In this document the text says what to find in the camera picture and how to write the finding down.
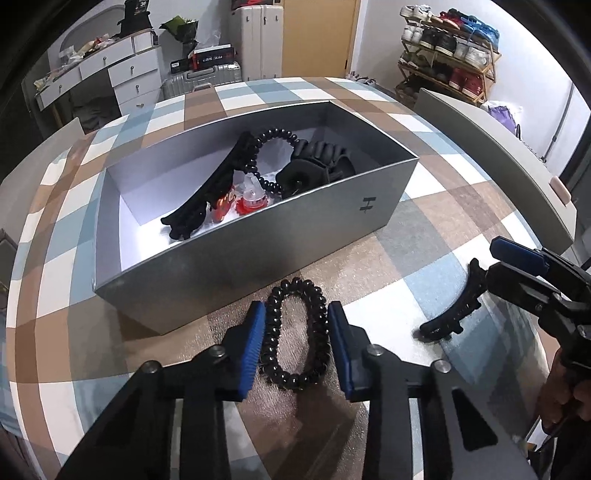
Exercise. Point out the brown cabinet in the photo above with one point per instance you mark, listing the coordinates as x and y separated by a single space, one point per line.
7 258

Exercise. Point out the checked blanket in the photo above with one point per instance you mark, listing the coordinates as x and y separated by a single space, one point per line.
92 277

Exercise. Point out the clear and red hair clip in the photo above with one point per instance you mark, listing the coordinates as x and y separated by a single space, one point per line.
251 196

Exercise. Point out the grey cardboard box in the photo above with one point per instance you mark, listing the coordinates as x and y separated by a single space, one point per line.
258 263

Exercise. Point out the short grey padded panel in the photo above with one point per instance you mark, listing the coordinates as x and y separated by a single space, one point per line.
37 157

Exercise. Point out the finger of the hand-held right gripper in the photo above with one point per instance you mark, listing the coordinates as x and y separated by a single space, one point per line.
521 286
517 254

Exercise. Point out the wooden door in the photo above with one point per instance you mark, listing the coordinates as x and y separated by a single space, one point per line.
318 37

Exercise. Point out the long grey padded panel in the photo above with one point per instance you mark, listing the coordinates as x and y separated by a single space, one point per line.
498 152

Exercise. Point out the rows of shoes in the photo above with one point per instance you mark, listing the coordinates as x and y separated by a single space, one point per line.
452 46

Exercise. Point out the silver suitcase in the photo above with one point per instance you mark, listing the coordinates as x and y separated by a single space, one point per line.
198 81

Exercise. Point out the white dresser with drawers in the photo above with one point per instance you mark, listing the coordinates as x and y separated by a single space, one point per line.
124 69

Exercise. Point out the person's right hand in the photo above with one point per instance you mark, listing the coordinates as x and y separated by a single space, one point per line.
551 397

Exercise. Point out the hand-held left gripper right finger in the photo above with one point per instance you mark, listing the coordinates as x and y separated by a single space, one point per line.
339 350

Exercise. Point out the long black hair clip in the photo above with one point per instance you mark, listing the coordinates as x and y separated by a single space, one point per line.
217 184
455 314

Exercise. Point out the black hair claw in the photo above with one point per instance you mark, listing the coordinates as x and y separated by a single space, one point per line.
318 166

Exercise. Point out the black bag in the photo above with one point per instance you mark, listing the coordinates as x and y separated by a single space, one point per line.
136 16

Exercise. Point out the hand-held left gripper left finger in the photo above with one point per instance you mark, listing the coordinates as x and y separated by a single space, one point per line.
251 350

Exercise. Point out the person's right forearm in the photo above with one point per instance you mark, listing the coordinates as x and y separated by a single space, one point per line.
575 452

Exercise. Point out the red translucent hair clip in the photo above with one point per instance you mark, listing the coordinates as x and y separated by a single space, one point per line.
225 205

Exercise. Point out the wooden shoe rack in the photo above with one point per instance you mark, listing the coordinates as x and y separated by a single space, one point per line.
487 85

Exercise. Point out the grey pole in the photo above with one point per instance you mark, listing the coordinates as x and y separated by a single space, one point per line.
558 124

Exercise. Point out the wrapped flower bouquet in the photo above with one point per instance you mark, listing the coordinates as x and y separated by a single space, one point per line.
182 32

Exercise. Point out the beige suitcase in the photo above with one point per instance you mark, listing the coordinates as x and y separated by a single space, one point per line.
256 41

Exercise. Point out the purple bag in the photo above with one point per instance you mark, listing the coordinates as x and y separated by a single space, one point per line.
503 117

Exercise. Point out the black and red box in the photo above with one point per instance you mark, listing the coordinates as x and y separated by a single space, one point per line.
207 57

